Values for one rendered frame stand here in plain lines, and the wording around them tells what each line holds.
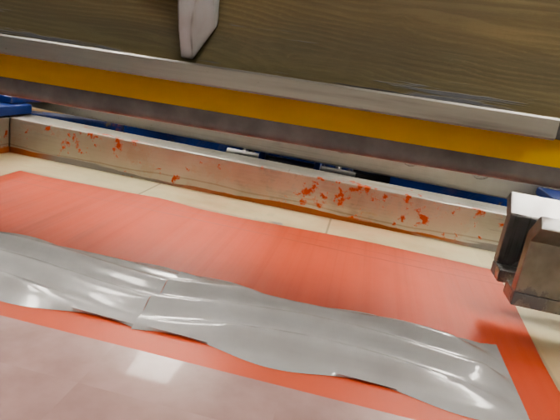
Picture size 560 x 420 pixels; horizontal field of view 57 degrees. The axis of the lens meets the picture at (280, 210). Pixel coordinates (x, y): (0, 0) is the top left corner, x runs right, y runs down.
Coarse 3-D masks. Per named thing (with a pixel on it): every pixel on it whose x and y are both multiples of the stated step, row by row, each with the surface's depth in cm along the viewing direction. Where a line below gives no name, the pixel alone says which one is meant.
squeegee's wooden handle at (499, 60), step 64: (0, 0) 28; (64, 0) 28; (128, 0) 27; (256, 0) 26; (320, 0) 25; (384, 0) 25; (448, 0) 24; (512, 0) 24; (256, 64) 27; (320, 64) 26; (384, 64) 26; (448, 64) 25; (512, 64) 25
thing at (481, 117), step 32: (96, 64) 27; (128, 64) 27; (160, 64) 26; (192, 64) 26; (288, 96) 25; (320, 96) 25; (352, 96) 25; (384, 96) 25; (480, 128) 24; (512, 128) 24; (544, 128) 24
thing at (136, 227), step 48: (0, 192) 40; (48, 192) 41; (96, 192) 44; (48, 240) 32; (96, 240) 34; (144, 240) 35; (192, 240) 36; (0, 336) 22; (48, 336) 22; (96, 336) 23; (0, 384) 19; (48, 384) 19
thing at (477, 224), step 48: (0, 144) 50; (48, 144) 51; (96, 144) 50; (144, 144) 49; (240, 192) 49; (288, 192) 48; (336, 192) 47; (384, 192) 46; (432, 192) 49; (480, 240) 46
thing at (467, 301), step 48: (240, 240) 38; (288, 240) 40; (336, 240) 42; (288, 288) 31; (336, 288) 32; (384, 288) 34; (432, 288) 35; (480, 288) 36; (144, 336) 24; (480, 336) 29; (528, 336) 30; (96, 384) 20; (144, 384) 20; (192, 384) 21; (240, 384) 21; (288, 384) 22; (336, 384) 22; (528, 384) 25
